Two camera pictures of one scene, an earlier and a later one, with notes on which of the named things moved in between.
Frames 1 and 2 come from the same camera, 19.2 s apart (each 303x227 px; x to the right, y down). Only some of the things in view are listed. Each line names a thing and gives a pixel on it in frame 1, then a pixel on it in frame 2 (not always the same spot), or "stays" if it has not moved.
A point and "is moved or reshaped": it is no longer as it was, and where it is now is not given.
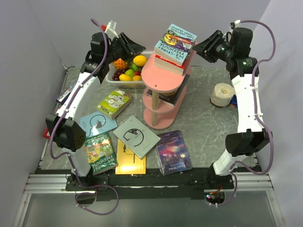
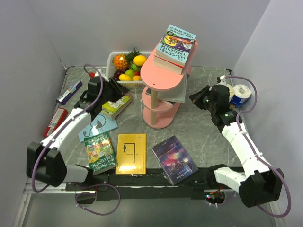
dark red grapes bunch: (116, 74) stays
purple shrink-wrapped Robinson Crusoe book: (173, 155) is moved or reshaped
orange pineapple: (120, 64) stays
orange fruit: (136, 78) stays
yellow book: (128, 162) stays
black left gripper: (132, 48) → (119, 90)
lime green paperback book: (115, 102) stays
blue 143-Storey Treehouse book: (175, 44) stays
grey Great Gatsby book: (135, 135) → (178, 94)
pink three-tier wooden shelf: (168, 91) stays
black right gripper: (203, 48) → (196, 98)
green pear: (130, 72) stays
